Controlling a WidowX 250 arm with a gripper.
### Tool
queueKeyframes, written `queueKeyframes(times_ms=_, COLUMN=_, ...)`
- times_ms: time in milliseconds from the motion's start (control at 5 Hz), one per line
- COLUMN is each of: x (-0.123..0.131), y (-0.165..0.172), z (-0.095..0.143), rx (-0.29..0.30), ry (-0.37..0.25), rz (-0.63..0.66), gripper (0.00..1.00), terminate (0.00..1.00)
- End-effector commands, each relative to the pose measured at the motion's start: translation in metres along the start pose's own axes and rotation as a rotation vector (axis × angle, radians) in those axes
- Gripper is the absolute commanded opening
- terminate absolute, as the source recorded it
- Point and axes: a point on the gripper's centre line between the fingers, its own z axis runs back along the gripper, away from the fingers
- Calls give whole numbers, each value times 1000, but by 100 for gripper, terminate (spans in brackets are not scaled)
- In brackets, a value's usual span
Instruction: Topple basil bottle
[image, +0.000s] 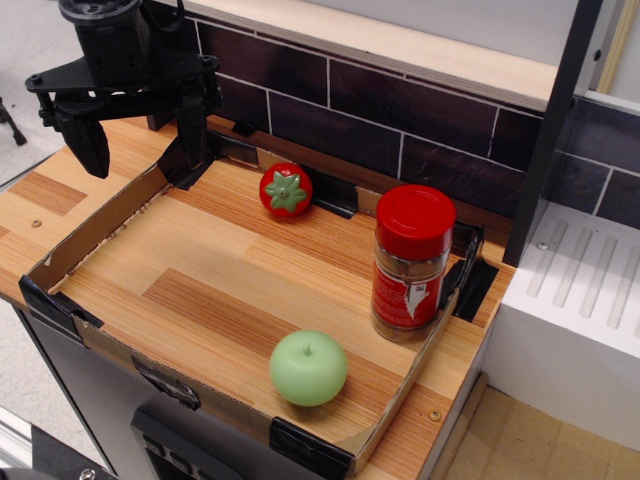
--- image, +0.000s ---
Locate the light wooden shelf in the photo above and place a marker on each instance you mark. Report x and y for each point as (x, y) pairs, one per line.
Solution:
(457, 65)

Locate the red toy tomato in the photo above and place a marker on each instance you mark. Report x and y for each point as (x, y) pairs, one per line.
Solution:
(285, 190)

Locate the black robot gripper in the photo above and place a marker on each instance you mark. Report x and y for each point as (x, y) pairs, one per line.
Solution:
(126, 70)

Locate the black tripod leg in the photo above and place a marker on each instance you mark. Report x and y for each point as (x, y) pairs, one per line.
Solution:
(5, 117)

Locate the taped cardboard fence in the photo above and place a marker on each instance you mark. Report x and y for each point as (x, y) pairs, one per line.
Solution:
(165, 305)

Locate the black metal post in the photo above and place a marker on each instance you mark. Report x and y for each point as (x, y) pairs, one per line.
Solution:
(584, 52)

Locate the white ribbed drainboard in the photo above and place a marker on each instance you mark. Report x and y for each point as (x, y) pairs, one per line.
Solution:
(565, 339)

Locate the green toy apple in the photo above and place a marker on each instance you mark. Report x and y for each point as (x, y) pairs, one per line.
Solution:
(308, 368)

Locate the brass screw front right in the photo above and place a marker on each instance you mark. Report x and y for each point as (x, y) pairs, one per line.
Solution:
(435, 415)

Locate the red-lidded basil spice bottle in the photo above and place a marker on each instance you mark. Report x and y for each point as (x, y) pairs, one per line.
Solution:
(413, 239)

